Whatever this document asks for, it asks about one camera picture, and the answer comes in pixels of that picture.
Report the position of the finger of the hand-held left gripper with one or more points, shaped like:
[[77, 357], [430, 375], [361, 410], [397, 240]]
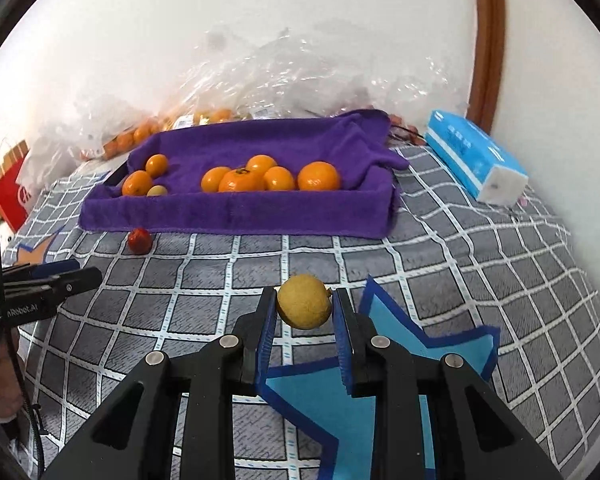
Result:
[[55, 267], [75, 282]]

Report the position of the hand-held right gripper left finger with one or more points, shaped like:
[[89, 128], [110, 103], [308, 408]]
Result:
[[265, 340]]

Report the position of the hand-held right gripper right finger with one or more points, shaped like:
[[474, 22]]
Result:
[[345, 345]]

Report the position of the yellow-green jujube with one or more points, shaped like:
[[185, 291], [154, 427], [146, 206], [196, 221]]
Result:
[[156, 191], [304, 302]]

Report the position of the red jujube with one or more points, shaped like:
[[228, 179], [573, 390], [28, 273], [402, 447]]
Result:
[[139, 240]]

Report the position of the black tray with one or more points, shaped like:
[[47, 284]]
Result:
[[116, 174]]

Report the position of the orange mandarin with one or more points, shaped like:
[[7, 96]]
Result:
[[280, 180], [261, 162], [319, 176], [212, 180], [137, 183], [156, 165]]

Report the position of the purple towel-lined tray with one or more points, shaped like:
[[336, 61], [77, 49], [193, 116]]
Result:
[[255, 212]]

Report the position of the mandarin with green stem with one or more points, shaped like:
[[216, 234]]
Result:
[[240, 181]]

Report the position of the person's left hand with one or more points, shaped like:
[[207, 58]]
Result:
[[5, 390]]

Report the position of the red paper bag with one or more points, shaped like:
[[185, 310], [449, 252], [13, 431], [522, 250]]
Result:
[[10, 195]]

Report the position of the white plastic bag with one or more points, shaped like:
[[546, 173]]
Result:
[[47, 165]]

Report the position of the pale printed mat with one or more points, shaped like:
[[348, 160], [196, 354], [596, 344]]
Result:
[[95, 172]]

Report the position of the grey checkered bed sheet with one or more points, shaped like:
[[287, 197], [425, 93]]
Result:
[[455, 270]]

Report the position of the labelled clear bag of mandarins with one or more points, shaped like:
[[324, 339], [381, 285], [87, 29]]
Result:
[[215, 116]]

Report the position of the clear bag of red jujubes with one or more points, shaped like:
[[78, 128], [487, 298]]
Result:
[[405, 130]]

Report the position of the blue tissue pack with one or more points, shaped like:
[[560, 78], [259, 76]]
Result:
[[472, 155]]

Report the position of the crumpled clear plastic bag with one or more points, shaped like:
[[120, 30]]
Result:
[[320, 70]]

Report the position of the brown wooden door frame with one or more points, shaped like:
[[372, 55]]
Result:
[[490, 45]]

